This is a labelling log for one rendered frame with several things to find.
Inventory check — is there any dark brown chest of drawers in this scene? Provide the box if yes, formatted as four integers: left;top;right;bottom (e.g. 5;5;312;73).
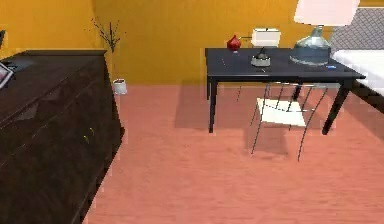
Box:
0;49;126;224

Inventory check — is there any silver laptop computer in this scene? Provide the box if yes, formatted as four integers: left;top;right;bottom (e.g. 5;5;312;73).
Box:
0;61;15;90

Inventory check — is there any dark blue table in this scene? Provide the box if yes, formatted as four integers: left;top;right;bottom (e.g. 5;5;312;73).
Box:
204;47;367;136

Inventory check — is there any white plant pot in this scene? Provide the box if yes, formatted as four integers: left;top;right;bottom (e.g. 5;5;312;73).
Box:
112;78;128;96

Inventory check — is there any red round vase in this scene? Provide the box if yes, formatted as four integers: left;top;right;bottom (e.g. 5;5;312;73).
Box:
226;34;242;52

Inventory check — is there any white desk lamp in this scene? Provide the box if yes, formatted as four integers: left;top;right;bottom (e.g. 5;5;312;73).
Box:
250;27;282;68

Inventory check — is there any bare twig house plant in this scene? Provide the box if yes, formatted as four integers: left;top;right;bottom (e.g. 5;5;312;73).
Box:
89;18;123;54

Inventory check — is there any glass table lamp white shade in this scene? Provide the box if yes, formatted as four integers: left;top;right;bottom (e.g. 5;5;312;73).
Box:
289;0;361;66

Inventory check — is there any grey patterned headboard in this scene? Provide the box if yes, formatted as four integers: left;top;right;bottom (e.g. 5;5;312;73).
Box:
329;7;384;53

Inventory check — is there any white wire chair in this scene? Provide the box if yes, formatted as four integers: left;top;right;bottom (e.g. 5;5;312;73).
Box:
250;81;329;163

